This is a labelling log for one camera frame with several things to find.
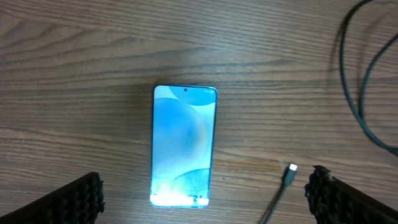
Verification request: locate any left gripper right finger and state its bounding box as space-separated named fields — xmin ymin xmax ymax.
xmin=305 ymin=165 xmax=397 ymax=224

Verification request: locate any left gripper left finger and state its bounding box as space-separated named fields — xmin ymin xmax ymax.
xmin=1 ymin=172 xmax=105 ymax=224

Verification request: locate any black USB charging cable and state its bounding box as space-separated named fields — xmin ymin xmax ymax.
xmin=259 ymin=0 xmax=398 ymax=224

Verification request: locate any blue Galaxy smartphone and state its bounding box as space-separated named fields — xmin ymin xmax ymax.
xmin=150 ymin=84 xmax=218 ymax=208

